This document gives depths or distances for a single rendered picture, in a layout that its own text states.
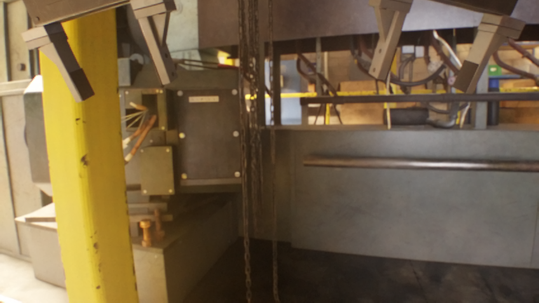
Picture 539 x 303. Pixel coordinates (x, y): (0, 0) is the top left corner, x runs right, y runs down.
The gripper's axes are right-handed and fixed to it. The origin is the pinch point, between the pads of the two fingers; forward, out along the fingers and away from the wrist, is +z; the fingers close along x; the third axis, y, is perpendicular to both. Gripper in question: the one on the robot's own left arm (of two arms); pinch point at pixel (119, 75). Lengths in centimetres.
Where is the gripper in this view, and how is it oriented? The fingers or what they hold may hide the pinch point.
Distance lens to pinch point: 39.8
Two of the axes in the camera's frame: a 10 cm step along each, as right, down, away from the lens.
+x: -9.8, 1.4, 1.5
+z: 1.9, 8.7, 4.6
